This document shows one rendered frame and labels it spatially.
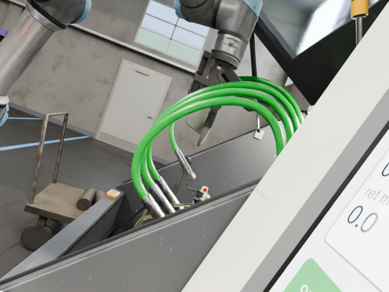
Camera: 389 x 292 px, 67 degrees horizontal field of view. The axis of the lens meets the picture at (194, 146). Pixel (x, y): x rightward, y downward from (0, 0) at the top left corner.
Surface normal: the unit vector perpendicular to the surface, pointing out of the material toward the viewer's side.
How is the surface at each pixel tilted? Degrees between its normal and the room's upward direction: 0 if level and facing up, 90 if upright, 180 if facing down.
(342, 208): 76
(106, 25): 90
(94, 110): 90
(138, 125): 90
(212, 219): 90
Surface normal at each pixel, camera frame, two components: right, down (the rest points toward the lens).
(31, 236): 0.18, 0.14
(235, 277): -0.82, -0.57
